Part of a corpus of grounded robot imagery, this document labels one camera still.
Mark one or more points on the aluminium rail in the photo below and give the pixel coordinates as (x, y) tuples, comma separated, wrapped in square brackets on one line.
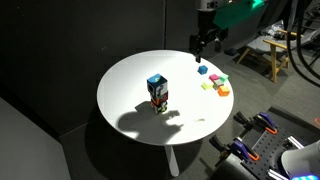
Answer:
[(296, 142), (276, 174)]

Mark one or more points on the black perforated mounting board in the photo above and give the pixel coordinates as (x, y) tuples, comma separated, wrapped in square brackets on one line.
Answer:
[(266, 150)]

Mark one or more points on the wooden chair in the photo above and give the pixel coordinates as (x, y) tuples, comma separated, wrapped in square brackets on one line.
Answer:
[(274, 50)]

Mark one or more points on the purple clamp with orange tips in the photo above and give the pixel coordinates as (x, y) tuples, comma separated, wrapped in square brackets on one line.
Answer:
[(241, 150), (265, 120)]

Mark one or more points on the white table leg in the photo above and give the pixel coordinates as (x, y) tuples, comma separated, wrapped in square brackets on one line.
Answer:
[(172, 161)]

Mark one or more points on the mint green block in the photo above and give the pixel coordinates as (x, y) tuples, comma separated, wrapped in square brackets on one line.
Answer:
[(224, 77)]

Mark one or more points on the clear plastic bag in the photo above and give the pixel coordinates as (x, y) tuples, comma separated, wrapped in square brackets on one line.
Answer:
[(273, 29)]

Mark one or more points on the picture cube with blue face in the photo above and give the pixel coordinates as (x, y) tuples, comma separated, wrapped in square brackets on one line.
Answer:
[(156, 84)]

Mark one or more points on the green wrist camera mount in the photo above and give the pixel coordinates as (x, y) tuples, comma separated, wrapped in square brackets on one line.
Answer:
[(238, 11)]

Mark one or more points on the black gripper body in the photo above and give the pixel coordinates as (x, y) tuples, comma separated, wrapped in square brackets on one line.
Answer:
[(206, 35)]

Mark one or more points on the grey block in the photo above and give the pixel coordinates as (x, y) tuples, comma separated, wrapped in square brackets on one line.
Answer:
[(218, 83)]

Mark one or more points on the pink block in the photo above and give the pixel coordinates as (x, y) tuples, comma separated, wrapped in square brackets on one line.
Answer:
[(213, 77)]

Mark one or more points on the picture cube with orange face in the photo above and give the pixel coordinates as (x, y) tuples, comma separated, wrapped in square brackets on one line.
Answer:
[(160, 104)]

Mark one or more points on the orange block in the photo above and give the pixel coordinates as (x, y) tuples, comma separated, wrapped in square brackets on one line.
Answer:
[(223, 91)]

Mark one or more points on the blue block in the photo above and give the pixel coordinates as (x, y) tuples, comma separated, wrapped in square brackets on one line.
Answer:
[(202, 69)]

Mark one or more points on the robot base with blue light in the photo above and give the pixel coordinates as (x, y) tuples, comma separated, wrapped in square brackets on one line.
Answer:
[(301, 160)]

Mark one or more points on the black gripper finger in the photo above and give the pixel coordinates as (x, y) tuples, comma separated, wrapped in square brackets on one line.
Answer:
[(198, 55), (218, 44)]

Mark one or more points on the light green block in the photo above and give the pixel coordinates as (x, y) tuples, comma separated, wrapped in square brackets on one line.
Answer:
[(207, 86)]

